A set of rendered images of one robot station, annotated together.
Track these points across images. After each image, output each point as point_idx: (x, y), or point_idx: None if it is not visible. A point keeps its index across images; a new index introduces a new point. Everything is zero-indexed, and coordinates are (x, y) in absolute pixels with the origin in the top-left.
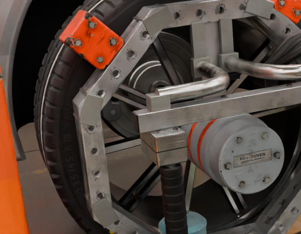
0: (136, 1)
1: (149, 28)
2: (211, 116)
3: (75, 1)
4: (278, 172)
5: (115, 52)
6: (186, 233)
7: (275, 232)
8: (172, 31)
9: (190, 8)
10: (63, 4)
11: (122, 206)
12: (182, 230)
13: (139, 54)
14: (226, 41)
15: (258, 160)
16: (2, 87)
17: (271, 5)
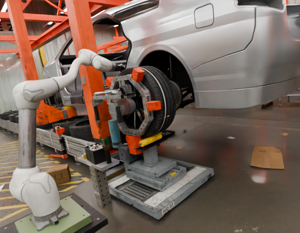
0: (120, 75)
1: (113, 81)
2: (100, 98)
3: (167, 70)
4: (116, 113)
5: (110, 85)
6: (97, 119)
7: (137, 132)
8: (174, 80)
9: (118, 77)
10: (164, 71)
11: (123, 118)
12: (95, 118)
13: (113, 86)
14: (123, 84)
15: (113, 110)
16: (90, 89)
17: (130, 77)
